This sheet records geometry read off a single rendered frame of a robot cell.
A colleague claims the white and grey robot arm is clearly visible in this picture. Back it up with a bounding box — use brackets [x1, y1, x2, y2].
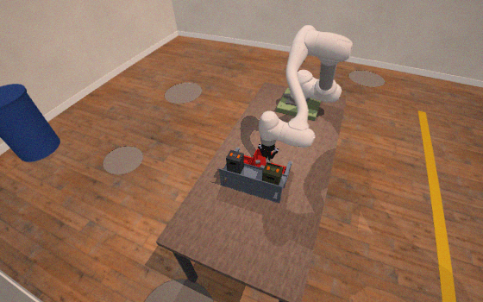
[259, 25, 353, 148]

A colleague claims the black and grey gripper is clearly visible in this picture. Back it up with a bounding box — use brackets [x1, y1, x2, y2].
[258, 143, 279, 163]

